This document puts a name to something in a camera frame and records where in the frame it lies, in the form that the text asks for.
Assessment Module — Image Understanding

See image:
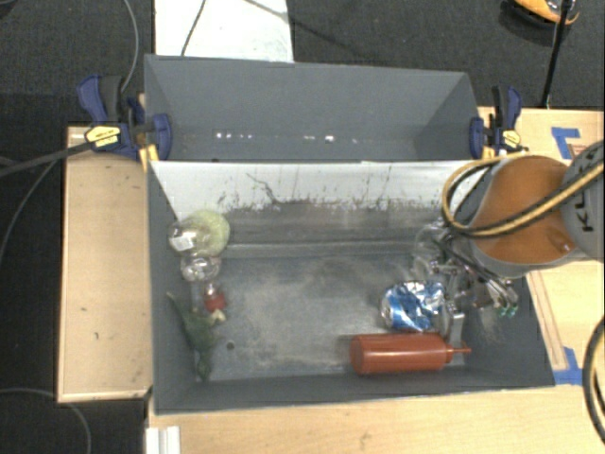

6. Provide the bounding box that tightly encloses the green toy lizard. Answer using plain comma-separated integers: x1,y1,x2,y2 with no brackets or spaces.
165,291,221,383

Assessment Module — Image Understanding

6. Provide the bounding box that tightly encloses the grey metal bin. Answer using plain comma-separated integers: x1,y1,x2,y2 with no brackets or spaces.
143,54,557,413

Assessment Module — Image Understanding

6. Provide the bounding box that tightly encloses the pale wood board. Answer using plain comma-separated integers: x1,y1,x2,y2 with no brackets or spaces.
56,125,155,404

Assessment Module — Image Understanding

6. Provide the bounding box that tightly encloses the red-brown squeeze bottle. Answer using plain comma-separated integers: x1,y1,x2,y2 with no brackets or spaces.
349,332,473,376

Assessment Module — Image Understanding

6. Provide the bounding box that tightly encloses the small red toy fruit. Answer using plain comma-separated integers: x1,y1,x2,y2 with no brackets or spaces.
203,285,229,323

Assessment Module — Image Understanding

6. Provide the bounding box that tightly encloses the pale green ball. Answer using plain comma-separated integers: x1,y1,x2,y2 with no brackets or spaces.
186,209,232,258

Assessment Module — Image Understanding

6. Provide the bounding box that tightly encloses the crushed blue and silver can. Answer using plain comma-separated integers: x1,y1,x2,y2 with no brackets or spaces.
379,279,448,334

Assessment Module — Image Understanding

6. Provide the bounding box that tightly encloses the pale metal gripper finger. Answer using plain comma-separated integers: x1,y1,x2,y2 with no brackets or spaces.
437,300,454,339
450,312,468,350

